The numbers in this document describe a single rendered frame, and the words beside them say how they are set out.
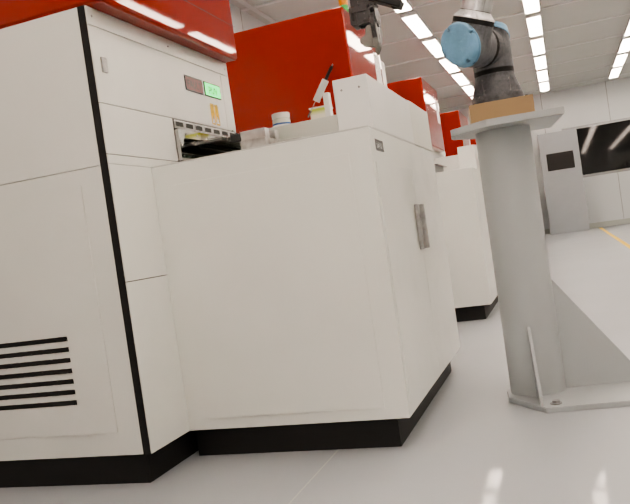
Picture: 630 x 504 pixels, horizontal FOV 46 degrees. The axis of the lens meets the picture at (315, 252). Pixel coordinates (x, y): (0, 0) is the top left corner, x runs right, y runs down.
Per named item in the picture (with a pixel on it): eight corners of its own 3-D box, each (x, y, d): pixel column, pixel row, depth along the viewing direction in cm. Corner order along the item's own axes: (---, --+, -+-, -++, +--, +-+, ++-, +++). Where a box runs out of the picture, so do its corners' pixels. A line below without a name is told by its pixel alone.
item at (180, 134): (177, 160, 219) (173, 129, 219) (239, 167, 261) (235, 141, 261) (183, 159, 219) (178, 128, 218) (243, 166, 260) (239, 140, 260)
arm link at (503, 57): (521, 66, 220) (514, 21, 219) (500, 64, 209) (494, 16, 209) (484, 76, 227) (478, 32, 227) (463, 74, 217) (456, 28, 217)
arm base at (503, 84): (522, 101, 225) (518, 69, 225) (526, 95, 210) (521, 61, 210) (472, 111, 228) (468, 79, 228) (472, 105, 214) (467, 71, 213)
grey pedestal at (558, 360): (648, 367, 235) (613, 112, 234) (689, 401, 192) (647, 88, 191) (486, 383, 245) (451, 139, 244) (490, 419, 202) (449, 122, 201)
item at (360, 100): (339, 134, 192) (331, 80, 192) (387, 148, 244) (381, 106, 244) (373, 127, 189) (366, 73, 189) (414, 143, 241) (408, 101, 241)
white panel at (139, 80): (100, 165, 185) (76, 7, 185) (236, 176, 262) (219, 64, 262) (110, 163, 184) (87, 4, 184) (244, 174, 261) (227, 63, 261)
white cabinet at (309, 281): (193, 460, 205) (150, 168, 203) (307, 381, 296) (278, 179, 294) (420, 450, 184) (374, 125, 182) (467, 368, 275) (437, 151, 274)
